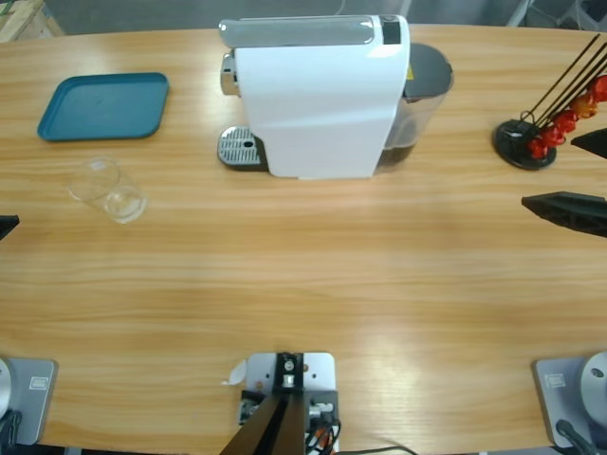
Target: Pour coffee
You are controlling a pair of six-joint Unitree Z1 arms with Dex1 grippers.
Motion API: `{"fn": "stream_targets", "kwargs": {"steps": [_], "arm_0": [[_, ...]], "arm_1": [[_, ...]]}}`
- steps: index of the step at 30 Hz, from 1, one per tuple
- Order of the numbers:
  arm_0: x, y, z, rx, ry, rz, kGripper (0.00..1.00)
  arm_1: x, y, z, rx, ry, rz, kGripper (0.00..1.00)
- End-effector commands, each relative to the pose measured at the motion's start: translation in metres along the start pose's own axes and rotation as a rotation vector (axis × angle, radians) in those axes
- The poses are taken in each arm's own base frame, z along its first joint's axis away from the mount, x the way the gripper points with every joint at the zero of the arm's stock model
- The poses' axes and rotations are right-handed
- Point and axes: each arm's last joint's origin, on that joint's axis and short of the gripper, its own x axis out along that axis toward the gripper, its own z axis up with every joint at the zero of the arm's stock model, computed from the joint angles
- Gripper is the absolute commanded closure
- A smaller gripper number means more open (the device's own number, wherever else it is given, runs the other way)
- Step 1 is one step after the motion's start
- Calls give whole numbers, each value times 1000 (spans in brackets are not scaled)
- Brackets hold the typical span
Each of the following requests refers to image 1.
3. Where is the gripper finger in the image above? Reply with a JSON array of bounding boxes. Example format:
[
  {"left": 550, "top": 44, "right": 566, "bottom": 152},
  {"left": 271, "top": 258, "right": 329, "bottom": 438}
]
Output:
[
  {"left": 0, "top": 215, "right": 21, "bottom": 242},
  {"left": 570, "top": 127, "right": 607, "bottom": 160},
  {"left": 520, "top": 191, "right": 607, "bottom": 238}
]

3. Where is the clear glass cup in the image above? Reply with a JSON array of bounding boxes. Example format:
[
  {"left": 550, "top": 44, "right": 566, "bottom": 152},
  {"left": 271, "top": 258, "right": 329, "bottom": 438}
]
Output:
[{"left": 66, "top": 155, "right": 149, "bottom": 225}]

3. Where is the white capsule coffee machine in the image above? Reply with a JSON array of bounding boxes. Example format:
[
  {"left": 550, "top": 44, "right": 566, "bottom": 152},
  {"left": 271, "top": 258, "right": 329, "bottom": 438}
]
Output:
[{"left": 216, "top": 13, "right": 455, "bottom": 182}]

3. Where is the orange foil coffee capsule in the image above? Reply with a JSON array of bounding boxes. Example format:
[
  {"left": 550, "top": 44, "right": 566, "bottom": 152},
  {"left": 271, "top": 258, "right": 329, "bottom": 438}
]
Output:
[{"left": 573, "top": 92, "right": 599, "bottom": 119}]

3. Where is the black capsule holder stand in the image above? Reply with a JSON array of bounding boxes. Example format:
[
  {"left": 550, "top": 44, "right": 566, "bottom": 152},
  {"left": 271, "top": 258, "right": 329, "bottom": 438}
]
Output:
[{"left": 491, "top": 32, "right": 607, "bottom": 172}]

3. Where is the teal plastic tray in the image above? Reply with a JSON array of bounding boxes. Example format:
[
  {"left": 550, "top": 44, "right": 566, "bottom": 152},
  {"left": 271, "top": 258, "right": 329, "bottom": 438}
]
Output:
[{"left": 36, "top": 71, "right": 171, "bottom": 142}]

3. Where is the wooden pallet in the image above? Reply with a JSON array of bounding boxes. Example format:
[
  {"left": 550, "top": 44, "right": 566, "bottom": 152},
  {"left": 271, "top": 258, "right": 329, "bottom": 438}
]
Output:
[{"left": 0, "top": 0, "right": 65, "bottom": 44}]

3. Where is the white tape strip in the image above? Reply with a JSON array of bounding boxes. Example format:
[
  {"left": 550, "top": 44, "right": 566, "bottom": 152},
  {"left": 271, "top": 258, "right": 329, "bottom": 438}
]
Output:
[{"left": 219, "top": 358, "right": 248, "bottom": 388}]

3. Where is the white metal frame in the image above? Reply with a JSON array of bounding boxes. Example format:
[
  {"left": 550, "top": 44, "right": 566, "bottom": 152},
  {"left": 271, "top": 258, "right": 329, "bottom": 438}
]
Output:
[{"left": 505, "top": 0, "right": 540, "bottom": 27}]

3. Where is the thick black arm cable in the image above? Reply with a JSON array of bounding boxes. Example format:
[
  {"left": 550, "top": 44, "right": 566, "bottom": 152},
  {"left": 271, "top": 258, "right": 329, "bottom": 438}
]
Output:
[
  {"left": 0, "top": 409, "right": 24, "bottom": 446},
  {"left": 554, "top": 419, "right": 601, "bottom": 455}
]

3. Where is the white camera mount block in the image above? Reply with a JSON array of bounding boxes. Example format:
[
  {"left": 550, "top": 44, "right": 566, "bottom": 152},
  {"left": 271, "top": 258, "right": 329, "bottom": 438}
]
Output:
[{"left": 235, "top": 351, "right": 340, "bottom": 455}]

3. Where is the thin black cable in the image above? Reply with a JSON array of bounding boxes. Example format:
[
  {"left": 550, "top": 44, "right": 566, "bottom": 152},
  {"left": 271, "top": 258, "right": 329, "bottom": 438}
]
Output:
[{"left": 339, "top": 444, "right": 421, "bottom": 455}]

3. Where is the dark camera post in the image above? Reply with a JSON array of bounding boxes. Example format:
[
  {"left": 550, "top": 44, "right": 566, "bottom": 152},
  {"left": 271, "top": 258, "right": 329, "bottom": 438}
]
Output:
[{"left": 221, "top": 351, "right": 305, "bottom": 455}]

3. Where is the black and orange cable bundle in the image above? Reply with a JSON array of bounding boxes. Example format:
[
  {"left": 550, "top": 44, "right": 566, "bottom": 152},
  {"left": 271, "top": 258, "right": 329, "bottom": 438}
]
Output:
[{"left": 303, "top": 416, "right": 342, "bottom": 454}]

